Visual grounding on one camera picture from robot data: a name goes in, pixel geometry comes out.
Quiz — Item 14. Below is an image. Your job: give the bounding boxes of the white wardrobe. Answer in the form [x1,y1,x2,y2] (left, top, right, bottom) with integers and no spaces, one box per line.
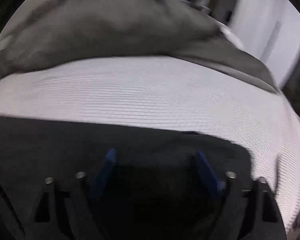
[230,0,300,87]

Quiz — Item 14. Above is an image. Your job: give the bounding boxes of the white office chair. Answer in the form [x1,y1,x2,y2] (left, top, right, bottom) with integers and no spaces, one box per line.
[194,0,211,15]

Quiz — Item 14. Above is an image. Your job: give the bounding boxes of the dark grey duvet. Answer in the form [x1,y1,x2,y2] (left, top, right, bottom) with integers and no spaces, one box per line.
[0,0,277,93]

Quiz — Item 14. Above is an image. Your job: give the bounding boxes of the black pants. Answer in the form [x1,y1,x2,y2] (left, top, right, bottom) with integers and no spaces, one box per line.
[0,116,252,239]

